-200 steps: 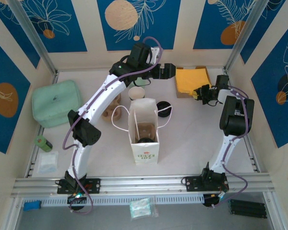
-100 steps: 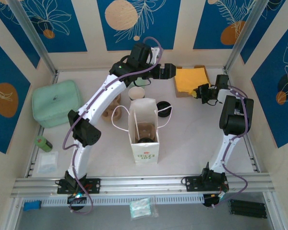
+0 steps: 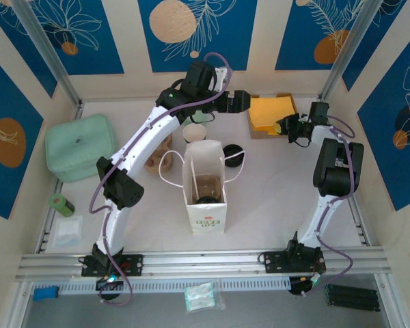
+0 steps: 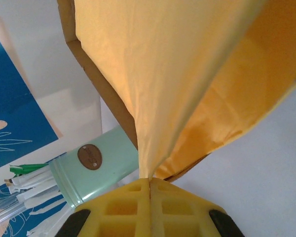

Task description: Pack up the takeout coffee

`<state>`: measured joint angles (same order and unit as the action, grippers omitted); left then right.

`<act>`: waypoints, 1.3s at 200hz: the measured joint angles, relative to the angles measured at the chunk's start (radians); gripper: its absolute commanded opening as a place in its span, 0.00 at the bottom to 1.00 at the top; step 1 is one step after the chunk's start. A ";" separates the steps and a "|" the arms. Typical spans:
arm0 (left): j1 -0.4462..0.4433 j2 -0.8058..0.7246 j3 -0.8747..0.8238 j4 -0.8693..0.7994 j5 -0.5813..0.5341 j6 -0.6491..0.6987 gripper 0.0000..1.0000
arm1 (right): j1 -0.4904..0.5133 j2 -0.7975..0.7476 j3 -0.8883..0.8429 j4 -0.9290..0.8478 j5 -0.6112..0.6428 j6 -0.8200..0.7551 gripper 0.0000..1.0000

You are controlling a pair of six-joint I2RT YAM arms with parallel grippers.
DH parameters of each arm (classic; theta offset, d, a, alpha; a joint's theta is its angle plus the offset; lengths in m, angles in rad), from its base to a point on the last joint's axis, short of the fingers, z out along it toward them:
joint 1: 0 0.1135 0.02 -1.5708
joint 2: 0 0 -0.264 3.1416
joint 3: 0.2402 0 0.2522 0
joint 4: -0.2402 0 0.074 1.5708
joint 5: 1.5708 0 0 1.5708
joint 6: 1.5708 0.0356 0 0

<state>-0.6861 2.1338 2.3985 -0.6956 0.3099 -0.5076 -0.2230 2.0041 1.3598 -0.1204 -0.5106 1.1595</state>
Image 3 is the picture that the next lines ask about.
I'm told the yellow paper napkin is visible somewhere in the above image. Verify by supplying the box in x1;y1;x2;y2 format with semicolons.
249;96;297;137

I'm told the pulp cup carrier tray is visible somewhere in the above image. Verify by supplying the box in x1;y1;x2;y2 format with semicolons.
146;135;174;176
190;175;223;206

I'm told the white printed paper bag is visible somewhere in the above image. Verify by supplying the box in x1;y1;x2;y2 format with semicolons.
158;139;247;235

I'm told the mint green holder mug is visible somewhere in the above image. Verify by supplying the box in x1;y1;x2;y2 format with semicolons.
189;111;209;126

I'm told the mint green zip pouch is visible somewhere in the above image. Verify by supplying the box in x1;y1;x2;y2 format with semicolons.
44;113;121;183

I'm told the black controller board with LED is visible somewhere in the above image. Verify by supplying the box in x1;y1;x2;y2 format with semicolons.
289;275;325;297
95;275;124;292

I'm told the green cylindrical bottle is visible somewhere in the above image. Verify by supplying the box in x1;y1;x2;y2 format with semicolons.
49;193;76;219

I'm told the clear bag of packets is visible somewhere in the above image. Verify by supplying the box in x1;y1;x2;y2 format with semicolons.
183;280;227;314

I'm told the clear plastic wipe packet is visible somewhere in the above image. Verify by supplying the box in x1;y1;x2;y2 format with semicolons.
51;215;85;249

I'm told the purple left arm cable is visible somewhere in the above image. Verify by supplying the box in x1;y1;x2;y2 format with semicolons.
88;51;232;307

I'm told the aluminium frame post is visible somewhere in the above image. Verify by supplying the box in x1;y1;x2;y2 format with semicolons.
318;0;386;105
10;0;85;109

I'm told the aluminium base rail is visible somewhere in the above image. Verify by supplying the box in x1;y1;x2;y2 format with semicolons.
15;248;387;282

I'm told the white slotted cable duct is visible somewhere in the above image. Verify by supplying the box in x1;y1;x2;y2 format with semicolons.
30;277;292;295

